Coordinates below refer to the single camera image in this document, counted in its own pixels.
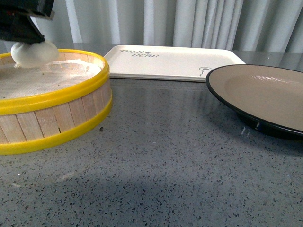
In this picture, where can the grey pleated curtain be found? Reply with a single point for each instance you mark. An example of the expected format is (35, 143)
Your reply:
(244, 25)

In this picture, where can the beige plate with black rim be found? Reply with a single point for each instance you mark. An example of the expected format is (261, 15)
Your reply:
(267, 99)

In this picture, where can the cream bear print tray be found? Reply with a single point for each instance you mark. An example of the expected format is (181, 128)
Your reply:
(167, 63)

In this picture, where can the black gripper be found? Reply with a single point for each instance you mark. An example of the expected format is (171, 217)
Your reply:
(16, 24)

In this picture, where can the yellow rimmed bamboo steamer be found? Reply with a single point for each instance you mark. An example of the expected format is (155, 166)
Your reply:
(37, 122)

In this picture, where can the white steamed bun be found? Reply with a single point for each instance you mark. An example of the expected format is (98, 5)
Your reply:
(33, 55)

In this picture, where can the white steamer liner cloth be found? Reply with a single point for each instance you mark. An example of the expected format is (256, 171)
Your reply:
(21, 82)

